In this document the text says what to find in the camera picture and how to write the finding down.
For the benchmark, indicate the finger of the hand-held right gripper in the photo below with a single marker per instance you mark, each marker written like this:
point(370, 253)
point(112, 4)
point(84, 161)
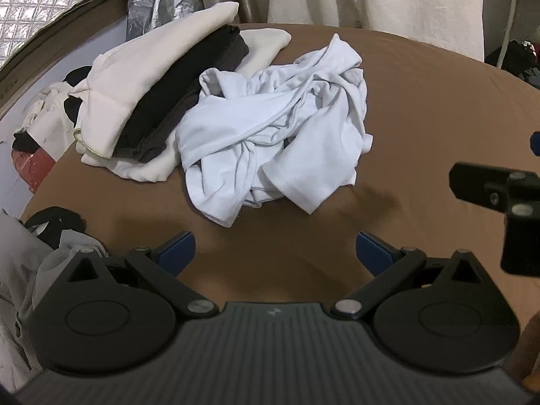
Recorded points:
point(472, 183)
point(535, 142)

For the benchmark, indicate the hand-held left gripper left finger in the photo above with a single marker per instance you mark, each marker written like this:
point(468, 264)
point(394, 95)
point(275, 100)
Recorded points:
point(179, 251)

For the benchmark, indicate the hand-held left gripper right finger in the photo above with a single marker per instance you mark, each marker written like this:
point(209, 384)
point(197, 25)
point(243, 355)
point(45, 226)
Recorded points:
point(373, 253)

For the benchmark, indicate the white t-shirt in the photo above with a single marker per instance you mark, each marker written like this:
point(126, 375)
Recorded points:
point(253, 126)

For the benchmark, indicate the thin cream garment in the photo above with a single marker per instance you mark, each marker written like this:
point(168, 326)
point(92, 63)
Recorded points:
point(261, 46)

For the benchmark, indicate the dark clothes pile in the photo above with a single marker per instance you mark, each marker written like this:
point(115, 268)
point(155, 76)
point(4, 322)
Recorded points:
point(514, 59)

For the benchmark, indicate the black folded garment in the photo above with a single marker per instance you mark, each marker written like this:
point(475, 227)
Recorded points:
point(168, 105)

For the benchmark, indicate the grey cloth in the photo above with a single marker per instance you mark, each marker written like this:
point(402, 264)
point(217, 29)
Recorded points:
point(25, 270)

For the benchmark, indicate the red basket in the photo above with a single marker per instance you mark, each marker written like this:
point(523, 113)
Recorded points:
point(36, 173)

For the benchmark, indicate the black cloth in basket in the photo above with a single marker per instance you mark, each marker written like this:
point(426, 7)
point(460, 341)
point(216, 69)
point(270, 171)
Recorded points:
point(76, 76)

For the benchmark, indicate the brown board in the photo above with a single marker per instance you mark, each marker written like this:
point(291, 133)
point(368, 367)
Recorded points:
point(63, 21)

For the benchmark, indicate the quilted silver foil panel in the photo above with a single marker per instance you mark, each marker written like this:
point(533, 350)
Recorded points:
point(42, 0)

